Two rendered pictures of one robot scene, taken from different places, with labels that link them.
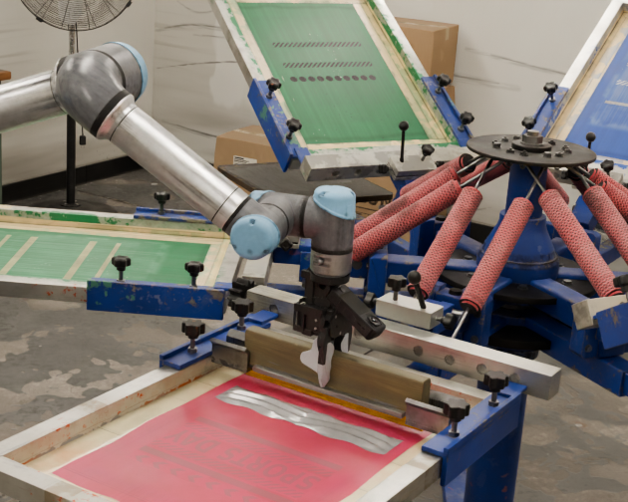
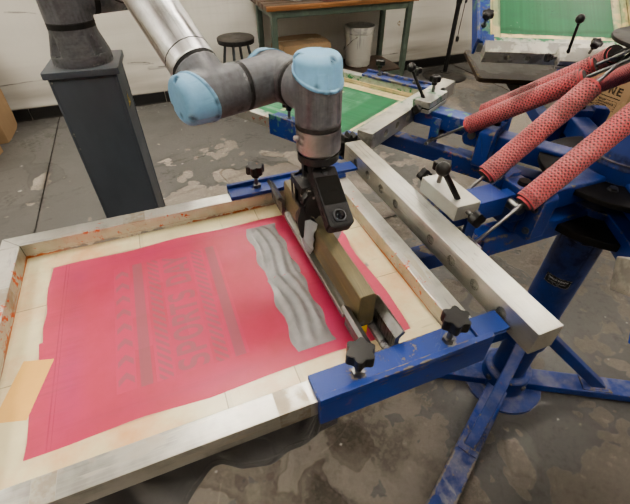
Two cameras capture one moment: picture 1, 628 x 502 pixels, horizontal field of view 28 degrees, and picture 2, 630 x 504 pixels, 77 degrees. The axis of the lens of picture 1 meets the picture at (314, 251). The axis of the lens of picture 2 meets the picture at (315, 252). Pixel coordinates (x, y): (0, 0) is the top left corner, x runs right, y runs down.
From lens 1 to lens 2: 173 cm
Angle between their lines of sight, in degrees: 40
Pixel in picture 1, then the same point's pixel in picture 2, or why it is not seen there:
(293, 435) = (251, 293)
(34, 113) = not seen: outside the picture
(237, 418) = (234, 258)
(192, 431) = (188, 260)
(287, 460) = (212, 323)
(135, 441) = (140, 256)
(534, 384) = (518, 331)
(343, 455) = (262, 336)
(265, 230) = (184, 92)
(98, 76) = not seen: outside the picture
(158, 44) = not seen: outside the picture
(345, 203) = (315, 71)
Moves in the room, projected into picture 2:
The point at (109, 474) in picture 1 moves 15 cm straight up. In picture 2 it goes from (80, 284) to (47, 224)
